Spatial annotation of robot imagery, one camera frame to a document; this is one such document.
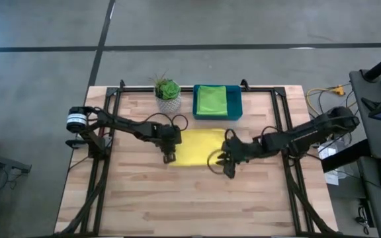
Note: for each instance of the white paper sheet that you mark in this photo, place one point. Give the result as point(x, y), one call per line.
point(327, 150)
point(332, 178)

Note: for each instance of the black frame support strut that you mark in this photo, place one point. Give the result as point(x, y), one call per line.
point(245, 84)
point(122, 84)

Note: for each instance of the black desk crossbar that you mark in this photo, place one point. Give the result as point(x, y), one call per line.
point(346, 155)

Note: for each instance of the black metal table frame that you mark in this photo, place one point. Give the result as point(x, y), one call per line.
point(190, 89)

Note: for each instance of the green microfiber towel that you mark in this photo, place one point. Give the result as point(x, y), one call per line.
point(212, 100)

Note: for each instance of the succulent in triangle-patterned pot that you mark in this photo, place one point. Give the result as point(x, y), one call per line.
point(168, 94)

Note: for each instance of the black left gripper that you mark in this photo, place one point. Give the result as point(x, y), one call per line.
point(170, 137)

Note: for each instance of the blue plastic bin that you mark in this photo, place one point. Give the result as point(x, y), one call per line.
point(235, 102)

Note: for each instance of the yellow microfiber towel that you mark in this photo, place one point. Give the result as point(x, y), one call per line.
point(197, 145)

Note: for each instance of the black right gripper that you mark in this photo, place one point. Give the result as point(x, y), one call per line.
point(243, 150)

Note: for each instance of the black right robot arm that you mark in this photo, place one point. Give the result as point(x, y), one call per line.
point(309, 134)

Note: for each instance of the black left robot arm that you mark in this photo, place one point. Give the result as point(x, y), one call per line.
point(124, 125)

